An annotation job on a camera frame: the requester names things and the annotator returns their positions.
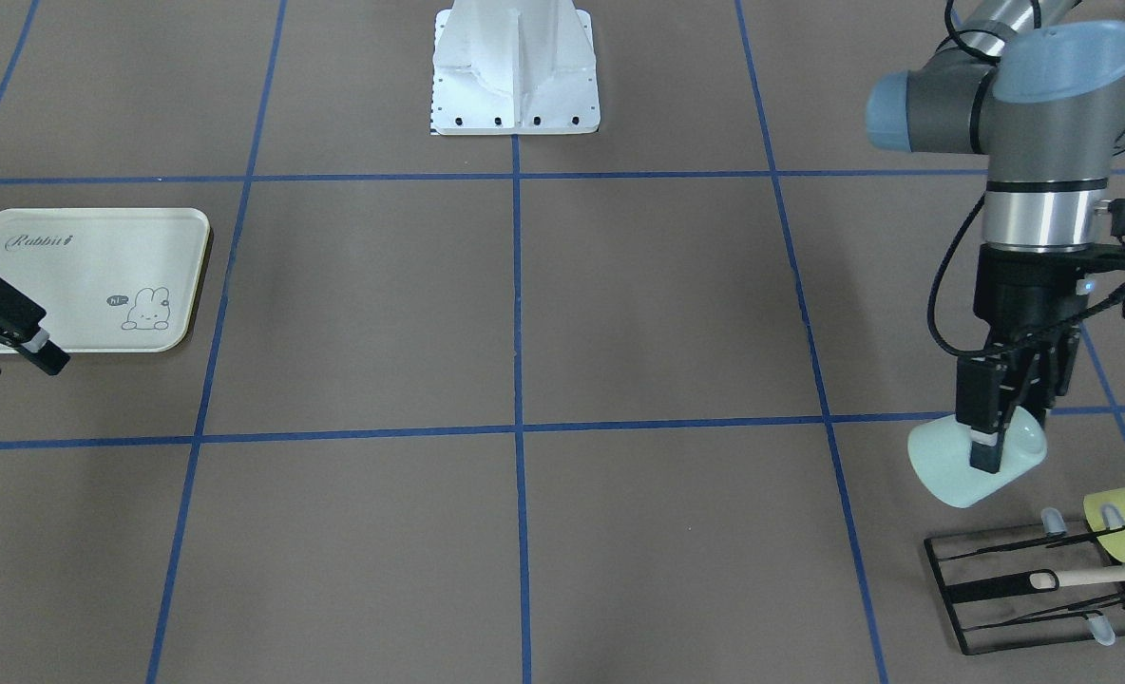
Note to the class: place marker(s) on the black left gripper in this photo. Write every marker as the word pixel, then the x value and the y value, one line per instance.
pixel 1020 296

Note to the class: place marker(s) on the light green cup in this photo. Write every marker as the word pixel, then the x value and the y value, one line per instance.
pixel 939 452

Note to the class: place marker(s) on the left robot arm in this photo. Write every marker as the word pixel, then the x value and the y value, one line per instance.
pixel 1044 101

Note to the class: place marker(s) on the cream rabbit tray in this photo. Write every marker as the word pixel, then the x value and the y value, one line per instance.
pixel 112 280

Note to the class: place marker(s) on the black wire cup rack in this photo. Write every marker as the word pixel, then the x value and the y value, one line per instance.
pixel 1027 586

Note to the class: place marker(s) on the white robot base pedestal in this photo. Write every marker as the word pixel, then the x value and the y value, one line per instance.
pixel 503 68

